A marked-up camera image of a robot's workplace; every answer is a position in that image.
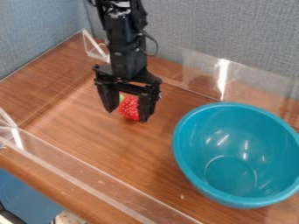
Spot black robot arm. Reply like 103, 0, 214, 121
87, 0, 162, 123

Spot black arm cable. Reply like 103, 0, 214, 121
139, 30, 160, 58

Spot clear acrylic front barrier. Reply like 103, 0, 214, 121
6, 129, 201, 224

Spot clear acrylic barrier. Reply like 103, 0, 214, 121
6, 129, 201, 224
148, 48, 299, 120

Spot clear acrylic back barrier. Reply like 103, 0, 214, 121
148, 48, 299, 120

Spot red toy strawberry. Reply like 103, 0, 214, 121
117, 94, 138, 121

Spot clear acrylic corner bracket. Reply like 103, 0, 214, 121
81, 29, 109, 63

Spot clear acrylic left bracket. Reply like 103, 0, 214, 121
0, 107, 23, 150

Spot blue plastic bowl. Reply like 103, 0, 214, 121
172, 102, 299, 209

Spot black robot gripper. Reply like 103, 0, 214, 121
91, 47, 162, 123

